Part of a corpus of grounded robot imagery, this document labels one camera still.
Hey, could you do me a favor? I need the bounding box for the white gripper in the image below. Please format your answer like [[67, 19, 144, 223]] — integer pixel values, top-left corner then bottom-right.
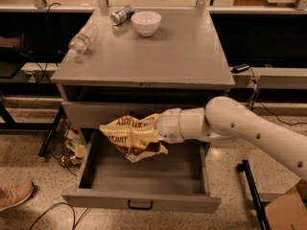
[[154, 108, 182, 144]]

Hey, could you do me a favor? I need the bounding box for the brown yellow chip bag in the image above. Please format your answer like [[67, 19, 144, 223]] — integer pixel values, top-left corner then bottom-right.
[[99, 114, 168, 163]]

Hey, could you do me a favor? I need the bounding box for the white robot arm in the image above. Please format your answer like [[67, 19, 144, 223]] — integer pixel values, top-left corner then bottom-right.
[[154, 96, 307, 180]]

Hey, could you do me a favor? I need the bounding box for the grey open lower drawer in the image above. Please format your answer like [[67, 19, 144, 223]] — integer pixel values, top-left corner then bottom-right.
[[62, 130, 221, 214]]

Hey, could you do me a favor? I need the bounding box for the grey drawer cabinet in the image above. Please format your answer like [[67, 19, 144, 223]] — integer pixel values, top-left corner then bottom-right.
[[52, 8, 235, 146]]

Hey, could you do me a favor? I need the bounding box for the grey closed upper drawer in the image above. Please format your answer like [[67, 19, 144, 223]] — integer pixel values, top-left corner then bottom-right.
[[62, 102, 214, 139]]

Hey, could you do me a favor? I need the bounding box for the black power adapter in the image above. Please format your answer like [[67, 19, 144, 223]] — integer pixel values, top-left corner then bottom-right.
[[231, 63, 249, 74]]

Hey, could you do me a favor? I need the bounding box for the white bowl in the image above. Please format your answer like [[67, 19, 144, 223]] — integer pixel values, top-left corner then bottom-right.
[[131, 11, 162, 36]]

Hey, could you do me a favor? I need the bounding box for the black table leg left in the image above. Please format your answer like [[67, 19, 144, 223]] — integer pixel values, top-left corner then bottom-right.
[[38, 106, 64, 157]]

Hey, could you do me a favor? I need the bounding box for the silver blue soda can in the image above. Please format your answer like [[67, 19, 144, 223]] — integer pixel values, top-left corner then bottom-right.
[[110, 5, 134, 26]]

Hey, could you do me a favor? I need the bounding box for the clear plastic water bottle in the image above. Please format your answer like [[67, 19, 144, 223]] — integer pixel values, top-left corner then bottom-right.
[[67, 23, 99, 58]]

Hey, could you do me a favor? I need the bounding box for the cardboard box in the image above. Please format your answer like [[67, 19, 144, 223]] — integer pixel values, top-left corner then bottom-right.
[[265, 180, 307, 230]]

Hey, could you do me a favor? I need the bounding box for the beige shoe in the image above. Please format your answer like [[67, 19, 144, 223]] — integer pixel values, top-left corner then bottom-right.
[[0, 181, 34, 212]]

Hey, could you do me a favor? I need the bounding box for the wire basket with trash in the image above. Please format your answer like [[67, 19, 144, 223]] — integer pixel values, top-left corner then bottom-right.
[[47, 119, 85, 167]]

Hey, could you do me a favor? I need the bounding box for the black floor cable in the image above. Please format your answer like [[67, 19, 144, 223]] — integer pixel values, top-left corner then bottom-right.
[[29, 202, 92, 230]]

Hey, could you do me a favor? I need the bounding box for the black metal frame leg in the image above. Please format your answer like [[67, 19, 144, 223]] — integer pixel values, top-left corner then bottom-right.
[[236, 160, 271, 230]]

